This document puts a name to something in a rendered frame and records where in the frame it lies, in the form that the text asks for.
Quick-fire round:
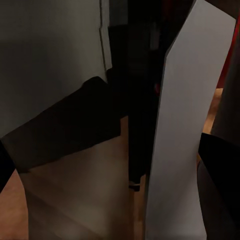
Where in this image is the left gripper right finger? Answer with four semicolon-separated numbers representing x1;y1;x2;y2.
198;133;240;232

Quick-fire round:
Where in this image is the bottle of coffee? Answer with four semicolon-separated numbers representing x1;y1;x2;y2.
0;0;240;240

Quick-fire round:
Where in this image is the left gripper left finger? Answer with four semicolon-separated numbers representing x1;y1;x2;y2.
0;140;16;193

